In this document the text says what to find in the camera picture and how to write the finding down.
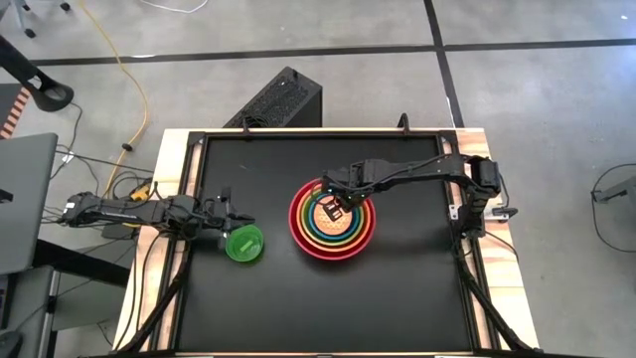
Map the teal bowl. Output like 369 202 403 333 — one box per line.
307 194 360 243

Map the black looped floor cable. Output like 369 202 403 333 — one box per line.
589 162 636 254

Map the nested rainbow bowls stack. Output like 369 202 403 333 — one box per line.
288 178 378 263

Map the orange black striped board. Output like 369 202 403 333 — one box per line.
0 85 33 141

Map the grey metal floor bracket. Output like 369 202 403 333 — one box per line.
590 176 636 205

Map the black aluminium table frame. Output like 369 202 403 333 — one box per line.
112 112 546 358

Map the grey office chair base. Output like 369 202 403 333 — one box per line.
0 0 72 40

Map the small translucent green bowl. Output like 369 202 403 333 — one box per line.
225 224 266 264

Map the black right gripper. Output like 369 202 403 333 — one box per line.
321 161 373 223

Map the yellow extension cable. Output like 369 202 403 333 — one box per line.
78 0 151 198

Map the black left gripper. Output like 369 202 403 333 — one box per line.
198 186 257 252

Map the white cable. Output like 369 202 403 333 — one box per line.
138 0 210 15

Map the black computer tower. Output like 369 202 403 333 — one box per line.
223 66 324 129

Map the yellow-green bowl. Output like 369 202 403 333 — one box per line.
299 187 368 250

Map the black curved stand base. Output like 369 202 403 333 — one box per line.
0 34 76 113

